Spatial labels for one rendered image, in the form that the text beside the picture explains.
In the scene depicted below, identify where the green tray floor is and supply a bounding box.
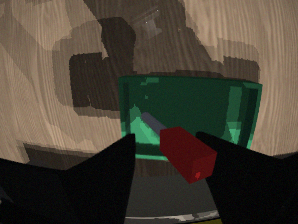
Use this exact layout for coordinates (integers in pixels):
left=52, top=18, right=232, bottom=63
left=129, top=83, right=250, bottom=147

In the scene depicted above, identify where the green tray rim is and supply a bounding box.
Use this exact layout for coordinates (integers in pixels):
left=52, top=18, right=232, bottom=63
left=117, top=75, right=263, bottom=160

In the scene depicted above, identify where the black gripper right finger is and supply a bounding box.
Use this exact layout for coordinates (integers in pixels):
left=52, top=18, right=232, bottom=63
left=196, top=132, right=298, bottom=224

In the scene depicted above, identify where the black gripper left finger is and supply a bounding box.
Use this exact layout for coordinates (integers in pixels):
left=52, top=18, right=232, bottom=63
left=0, top=133, right=136, bottom=224

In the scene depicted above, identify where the yellow wedge chock with orange handle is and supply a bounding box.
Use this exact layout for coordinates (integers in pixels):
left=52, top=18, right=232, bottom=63
left=181, top=217, right=222, bottom=224

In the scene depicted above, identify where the red-headed pin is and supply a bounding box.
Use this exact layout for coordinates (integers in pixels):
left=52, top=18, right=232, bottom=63
left=141, top=112, right=217, bottom=184

